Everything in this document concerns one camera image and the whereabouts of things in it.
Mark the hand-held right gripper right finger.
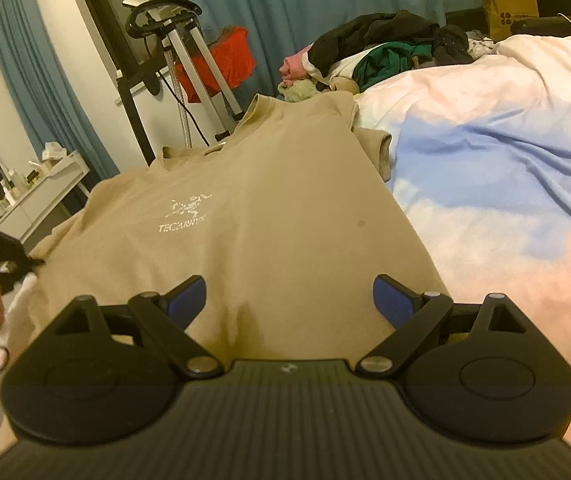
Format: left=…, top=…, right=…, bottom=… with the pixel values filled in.
left=355, top=273, right=529, bottom=376

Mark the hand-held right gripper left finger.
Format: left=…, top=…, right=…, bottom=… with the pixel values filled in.
left=54, top=274, right=224, bottom=379

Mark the tan printed t-shirt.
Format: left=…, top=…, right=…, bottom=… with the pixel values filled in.
left=30, top=94, right=452, bottom=362

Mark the group of small bottles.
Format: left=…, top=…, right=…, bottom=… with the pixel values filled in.
left=0, top=160, right=49, bottom=233

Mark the white dresser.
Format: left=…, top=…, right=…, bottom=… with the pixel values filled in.
left=0, top=150, right=91, bottom=247

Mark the tissue box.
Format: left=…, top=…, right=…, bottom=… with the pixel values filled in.
left=40, top=142, right=70, bottom=167

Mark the pastel pink blue duvet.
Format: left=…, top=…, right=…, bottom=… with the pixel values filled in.
left=353, top=35, right=571, bottom=461

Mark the narrow blue curtain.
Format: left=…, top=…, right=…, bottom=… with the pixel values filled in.
left=0, top=0, right=122, bottom=176

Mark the pale green plush cloth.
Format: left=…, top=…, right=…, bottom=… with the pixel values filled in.
left=278, top=80, right=320, bottom=104

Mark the cream garment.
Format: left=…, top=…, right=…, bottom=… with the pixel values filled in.
left=305, top=52, right=366, bottom=94

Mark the red cloth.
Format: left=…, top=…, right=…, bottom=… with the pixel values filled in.
left=174, top=26, right=257, bottom=105

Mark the green garment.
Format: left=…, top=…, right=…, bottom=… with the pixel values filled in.
left=353, top=42, right=434, bottom=89

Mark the pink cloth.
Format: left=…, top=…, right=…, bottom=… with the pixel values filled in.
left=280, top=45, right=316, bottom=82

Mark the dark grey garment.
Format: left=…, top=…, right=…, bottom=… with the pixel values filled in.
left=432, top=24, right=477, bottom=66

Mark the wide blue curtain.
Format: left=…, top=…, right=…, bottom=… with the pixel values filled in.
left=173, top=0, right=522, bottom=97

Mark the brown paper bag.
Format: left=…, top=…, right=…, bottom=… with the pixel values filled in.
left=479, top=0, right=539, bottom=41

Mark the black sofa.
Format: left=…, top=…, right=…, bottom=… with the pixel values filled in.
left=444, top=0, right=571, bottom=42

